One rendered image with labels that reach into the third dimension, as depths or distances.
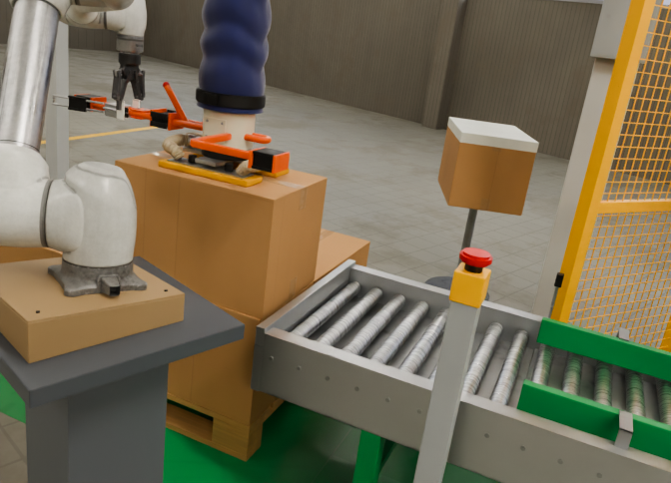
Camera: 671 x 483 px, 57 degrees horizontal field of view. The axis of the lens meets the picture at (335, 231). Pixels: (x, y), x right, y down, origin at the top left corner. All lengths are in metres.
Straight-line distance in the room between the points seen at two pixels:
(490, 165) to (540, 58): 6.99
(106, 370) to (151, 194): 0.88
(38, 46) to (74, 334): 0.68
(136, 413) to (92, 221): 0.49
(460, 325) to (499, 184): 2.09
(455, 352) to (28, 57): 1.18
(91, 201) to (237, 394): 0.99
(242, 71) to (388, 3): 10.10
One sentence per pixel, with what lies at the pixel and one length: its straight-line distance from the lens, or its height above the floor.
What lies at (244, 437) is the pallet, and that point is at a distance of 2.25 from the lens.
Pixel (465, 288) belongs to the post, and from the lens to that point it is 1.35.
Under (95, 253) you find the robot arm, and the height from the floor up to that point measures 0.92.
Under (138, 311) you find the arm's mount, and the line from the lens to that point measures 1.45.
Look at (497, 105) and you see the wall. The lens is 10.59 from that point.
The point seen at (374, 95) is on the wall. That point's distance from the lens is 12.08.
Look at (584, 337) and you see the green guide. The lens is 2.16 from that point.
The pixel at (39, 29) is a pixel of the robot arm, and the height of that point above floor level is 1.36.
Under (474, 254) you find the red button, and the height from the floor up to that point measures 1.04.
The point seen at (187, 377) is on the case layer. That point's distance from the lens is 2.27.
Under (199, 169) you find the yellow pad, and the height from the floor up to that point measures 0.96.
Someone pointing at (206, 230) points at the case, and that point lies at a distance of 2.02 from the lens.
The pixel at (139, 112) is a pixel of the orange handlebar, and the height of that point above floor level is 1.08.
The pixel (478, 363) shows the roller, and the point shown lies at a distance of 1.96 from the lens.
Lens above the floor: 1.46
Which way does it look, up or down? 18 degrees down
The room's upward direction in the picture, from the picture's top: 8 degrees clockwise
